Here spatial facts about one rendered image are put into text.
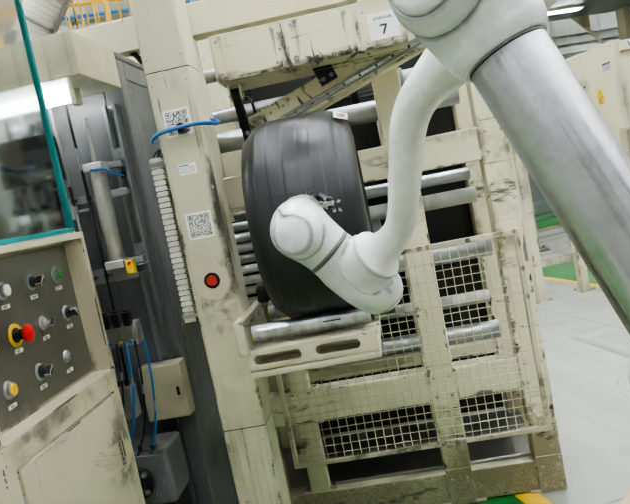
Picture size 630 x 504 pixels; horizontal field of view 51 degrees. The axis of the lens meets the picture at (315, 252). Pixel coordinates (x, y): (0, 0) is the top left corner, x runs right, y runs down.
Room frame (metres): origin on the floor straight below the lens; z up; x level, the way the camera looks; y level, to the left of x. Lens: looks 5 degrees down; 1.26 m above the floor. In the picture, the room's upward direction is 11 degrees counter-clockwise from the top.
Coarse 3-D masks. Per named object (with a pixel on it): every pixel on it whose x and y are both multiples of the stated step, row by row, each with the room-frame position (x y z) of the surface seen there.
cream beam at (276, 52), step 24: (384, 0) 2.06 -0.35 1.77; (264, 24) 2.10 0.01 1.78; (288, 24) 2.09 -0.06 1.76; (312, 24) 2.08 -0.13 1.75; (336, 24) 2.08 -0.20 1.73; (360, 24) 2.07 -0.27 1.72; (216, 48) 2.12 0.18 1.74; (240, 48) 2.11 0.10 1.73; (264, 48) 2.10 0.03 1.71; (288, 48) 2.10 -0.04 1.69; (312, 48) 2.09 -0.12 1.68; (336, 48) 2.08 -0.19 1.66; (360, 48) 2.07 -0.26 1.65; (384, 48) 2.10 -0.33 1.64; (216, 72) 2.12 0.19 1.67; (240, 72) 2.11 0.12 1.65; (264, 72) 2.11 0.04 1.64; (288, 72) 2.18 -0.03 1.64; (312, 72) 2.27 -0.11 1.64
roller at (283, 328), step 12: (336, 312) 1.77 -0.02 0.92; (348, 312) 1.76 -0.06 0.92; (360, 312) 1.75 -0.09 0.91; (264, 324) 1.79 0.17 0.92; (276, 324) 1.78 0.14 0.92; (288, 324) 1.77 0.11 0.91; (300, 324) 1.77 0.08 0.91; (312, 324) 1.76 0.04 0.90; (324, 324) 1.76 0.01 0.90; (336, 324) 1.76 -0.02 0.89; (348, 324) 1.76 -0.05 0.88; (252, 336) 1.78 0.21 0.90; (264, 336) 1.78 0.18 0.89; (276, 336) 1.78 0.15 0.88
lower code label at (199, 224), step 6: (186, 216) 1.87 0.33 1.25; (192, 216) 1.87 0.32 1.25; (198, 216) 1.87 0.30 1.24; (204, 216) 1.87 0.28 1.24; (210, 216) 1.87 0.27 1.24; (186, 222) 1.87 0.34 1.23; (192, 222) 1.87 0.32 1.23; (198, 222) 1.87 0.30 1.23; (204, 222) 1.87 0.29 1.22; (210, 222) 1.87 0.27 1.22; (192, 228) 1.87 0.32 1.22; (198, 228) 1.87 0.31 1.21; (204, 228) 1.87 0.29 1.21; (210, 228) 1.87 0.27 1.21; (192, 234) 1.87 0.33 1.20; (198, 234) 1.87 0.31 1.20; (204, 234) 1.87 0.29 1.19; (210, 234) 1.87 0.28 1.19
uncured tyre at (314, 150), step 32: (256, 128) 1.84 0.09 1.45; (288, 128) 1.77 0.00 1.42; (320, 128) 1.73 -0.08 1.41; (256, 160) 1.71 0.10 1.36; (288, 160) 1.68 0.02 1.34; (320, 160) 1.66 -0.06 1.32; (352, 160) 1.69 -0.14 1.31; (256, 192) 1.67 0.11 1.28; (288, 192) 1.65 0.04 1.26; (320, 192) 1.63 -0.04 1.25; (352, 192) 1.65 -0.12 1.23; (256, 224) 1.66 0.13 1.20; (352, 224) 1.63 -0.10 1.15; (256, 256) 1.69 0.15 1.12; (288, 288) 1.69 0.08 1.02; (320, 288) 1.69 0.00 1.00
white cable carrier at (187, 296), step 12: (156, 168) 1.89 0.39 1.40; (156, 180) 1.90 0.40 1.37; (168, 192) 1.89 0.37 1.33; (168, 204) 1.89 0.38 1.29; (168, 216) 1.89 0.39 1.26; (168, 228) 1.89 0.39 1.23; (168, 240) 1.89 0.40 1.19; (180, 240) 1.90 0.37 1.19; (180, 252) 1.89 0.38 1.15; (180, 264) 1.89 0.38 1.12; (180, 276) 1.89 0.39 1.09; (180, 288) 1.89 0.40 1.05; (180, 300) 1.89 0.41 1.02; (192, 300) 1.93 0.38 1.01; (192, 312) 1.89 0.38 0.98
